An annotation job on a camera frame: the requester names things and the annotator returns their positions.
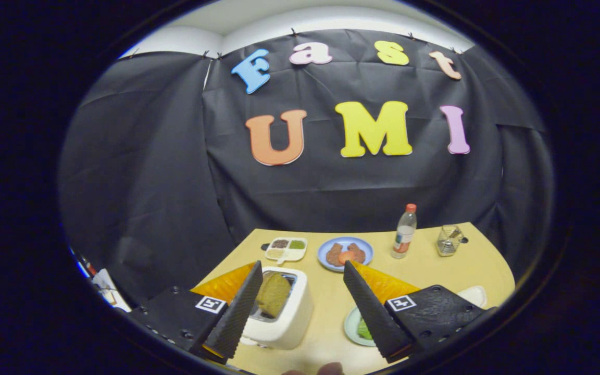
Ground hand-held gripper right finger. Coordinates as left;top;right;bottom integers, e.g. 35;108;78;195
343;260;487;364

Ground metal wire utensil holder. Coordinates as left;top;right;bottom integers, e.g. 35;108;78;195
436;224;465;257

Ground black backdrop cloth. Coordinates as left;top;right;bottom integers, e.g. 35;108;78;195
58;29;556;308

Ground white divided seasoning tray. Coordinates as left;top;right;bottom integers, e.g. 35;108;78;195
261;237;308;264

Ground clear plastic water bottle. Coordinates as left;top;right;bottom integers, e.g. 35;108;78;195
391;204;418;259

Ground red meat pieces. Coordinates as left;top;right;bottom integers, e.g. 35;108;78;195
326;242;367;266

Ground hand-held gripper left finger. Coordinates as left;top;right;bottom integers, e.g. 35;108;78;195
129;260;264;365

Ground blue plate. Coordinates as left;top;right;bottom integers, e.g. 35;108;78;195
317;237;374;273

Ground white plate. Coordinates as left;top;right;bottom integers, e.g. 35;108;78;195
456;285;488;309

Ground brown toast slice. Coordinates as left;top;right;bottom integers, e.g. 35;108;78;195
256;272;291;318

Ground pale green plate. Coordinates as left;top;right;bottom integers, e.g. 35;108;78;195
344;306;379;347

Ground white toaster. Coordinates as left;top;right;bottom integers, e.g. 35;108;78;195
237;267;314;351

